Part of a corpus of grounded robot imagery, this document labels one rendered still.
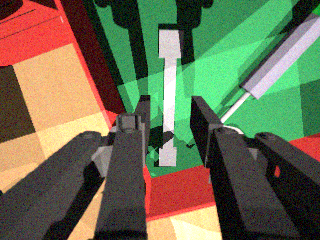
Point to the grey screwdriver with green band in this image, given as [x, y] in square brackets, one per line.
[284, 54]

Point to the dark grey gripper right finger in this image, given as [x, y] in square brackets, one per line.
[247, 206]

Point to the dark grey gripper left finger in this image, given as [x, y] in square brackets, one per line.
[48, 203]

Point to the red tool chest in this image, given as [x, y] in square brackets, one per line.
[117, 43]

